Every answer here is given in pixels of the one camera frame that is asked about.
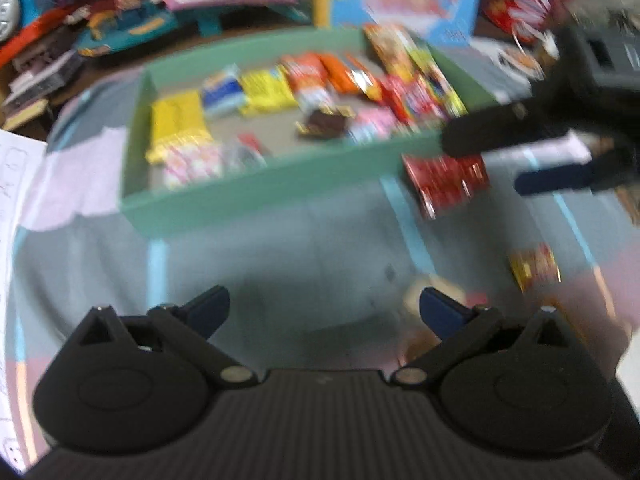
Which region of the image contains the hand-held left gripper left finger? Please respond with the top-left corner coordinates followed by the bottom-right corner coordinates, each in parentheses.
top-left (75, 285), bottom-right (254, 392)

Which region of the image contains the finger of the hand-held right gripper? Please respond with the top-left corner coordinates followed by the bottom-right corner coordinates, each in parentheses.
top-left (441, 101), bottom-right (593, 157)
top-left (514, 152), bottom-right (633, 197)

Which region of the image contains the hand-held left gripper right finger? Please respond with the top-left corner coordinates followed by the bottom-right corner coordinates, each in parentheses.
top-left (390, 287), bottom-right (576, 392)

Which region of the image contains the shiny red snack packet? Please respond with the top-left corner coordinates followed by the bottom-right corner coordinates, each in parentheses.
top-left (401, 154), bottom-right (490, 220)

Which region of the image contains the yellow green snack packet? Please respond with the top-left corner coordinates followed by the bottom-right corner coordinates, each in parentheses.
top-left (404, 44), bottom-right (468, 118)

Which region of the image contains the green cardboard tray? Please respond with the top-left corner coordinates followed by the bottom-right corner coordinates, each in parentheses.
top-left (119, 27), bottom-right (501, 239)

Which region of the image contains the small orange white packet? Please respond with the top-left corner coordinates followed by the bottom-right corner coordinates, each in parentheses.
top-left (499, 44), bottom-right (543, 80)

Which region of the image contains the small red yellow packet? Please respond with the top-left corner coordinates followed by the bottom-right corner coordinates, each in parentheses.
top-left (509, 244), bottom-right (560, 292)

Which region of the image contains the red biscuit box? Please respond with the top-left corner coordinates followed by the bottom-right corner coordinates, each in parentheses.
top-left (482, 0), bottom-right (572, 42)

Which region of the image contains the pink snack packet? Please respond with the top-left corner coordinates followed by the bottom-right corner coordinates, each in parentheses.
top-left (347, 107), bottom-right (403, 145)

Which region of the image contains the orange striped snack packet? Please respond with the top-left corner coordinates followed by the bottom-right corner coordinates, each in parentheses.
top-left (364, 24), bottom-right (417, 82)

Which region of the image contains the clear red snack packet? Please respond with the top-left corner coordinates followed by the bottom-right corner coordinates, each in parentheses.
top-left (224, 134), bottom-right (268, 170)

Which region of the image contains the plain orange snack packet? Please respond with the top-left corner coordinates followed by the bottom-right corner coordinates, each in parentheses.
top-left (320, 54), bottom-right (362, 95)

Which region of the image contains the dark brown snack packet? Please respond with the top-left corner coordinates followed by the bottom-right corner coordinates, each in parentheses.
top-left (296, 109), bottom-right (352, 140)

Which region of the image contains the large yellow snack packet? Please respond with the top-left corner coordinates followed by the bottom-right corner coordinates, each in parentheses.
top-left (146, 91), bottom-right (212, 163)

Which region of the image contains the orange red snack packet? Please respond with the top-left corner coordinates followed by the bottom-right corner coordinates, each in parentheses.
top-left (281, 54), bottom-right (330, 108)

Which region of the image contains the white paper sheet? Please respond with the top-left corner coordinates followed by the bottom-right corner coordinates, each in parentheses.
top-left (0, 129), bottom-right (49, 472)

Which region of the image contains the blue white snack packet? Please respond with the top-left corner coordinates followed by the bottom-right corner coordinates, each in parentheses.
top-left (201, 66), bottom-right (247, 117)

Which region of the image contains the teal toy playset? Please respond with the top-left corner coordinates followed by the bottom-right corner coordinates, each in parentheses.
top-left (74, 0), bottom-right (227, 57)

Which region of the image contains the blue toy train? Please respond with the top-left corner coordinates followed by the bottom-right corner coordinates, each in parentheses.
top-left (0, 0), bottom-right (57, 42)

